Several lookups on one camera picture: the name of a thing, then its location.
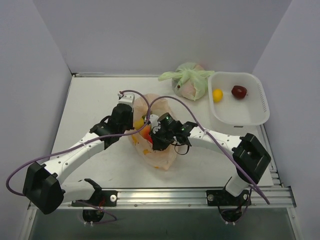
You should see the orange plastic bag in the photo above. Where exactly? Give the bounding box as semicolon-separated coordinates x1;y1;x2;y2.
128;93;177;170

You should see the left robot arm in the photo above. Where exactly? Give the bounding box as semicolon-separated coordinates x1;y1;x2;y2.
22;101;134;215

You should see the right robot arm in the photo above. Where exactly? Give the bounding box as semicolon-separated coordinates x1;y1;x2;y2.
149;112;271;205

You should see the yellow mango fruit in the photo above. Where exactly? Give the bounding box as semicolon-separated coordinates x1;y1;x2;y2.
133;117;145;130

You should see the green plastic bag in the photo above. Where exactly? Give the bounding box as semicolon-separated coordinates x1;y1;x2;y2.
158;62;215;101

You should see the yellow lemon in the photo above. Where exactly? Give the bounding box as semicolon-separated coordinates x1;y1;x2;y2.
212;88;224;103

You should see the white plastic basket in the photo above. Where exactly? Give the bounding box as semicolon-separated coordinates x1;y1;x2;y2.
208;71;270;135

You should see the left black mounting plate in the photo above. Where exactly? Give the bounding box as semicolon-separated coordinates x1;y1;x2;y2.
71;189;118;208

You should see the black mounting plate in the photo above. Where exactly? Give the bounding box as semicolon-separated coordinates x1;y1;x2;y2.
71;189;118;208
206;189;252;207

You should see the dark red apple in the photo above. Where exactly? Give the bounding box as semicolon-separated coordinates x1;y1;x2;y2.
231;85;248;100

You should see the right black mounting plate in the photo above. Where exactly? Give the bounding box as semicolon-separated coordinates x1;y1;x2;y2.
206;189;252;207

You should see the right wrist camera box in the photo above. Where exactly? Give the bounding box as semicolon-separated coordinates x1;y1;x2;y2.
147;114;161;134

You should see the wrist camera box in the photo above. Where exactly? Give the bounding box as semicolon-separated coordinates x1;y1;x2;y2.
147;114;161;134
117;92;135;108

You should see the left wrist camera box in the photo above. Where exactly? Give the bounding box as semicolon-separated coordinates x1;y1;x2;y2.
117;92;135;108

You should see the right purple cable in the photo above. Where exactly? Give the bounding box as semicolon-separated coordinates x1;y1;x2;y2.
144;96;271;205

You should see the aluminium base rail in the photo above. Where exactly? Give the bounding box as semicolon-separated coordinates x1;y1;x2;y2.
27;186;298;210

